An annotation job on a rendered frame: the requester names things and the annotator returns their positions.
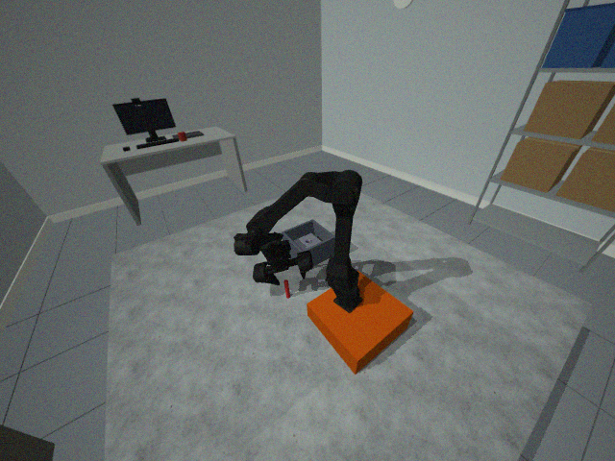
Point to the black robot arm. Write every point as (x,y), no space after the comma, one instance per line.
(342,190)

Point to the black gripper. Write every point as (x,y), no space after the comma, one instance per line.
(263,273)

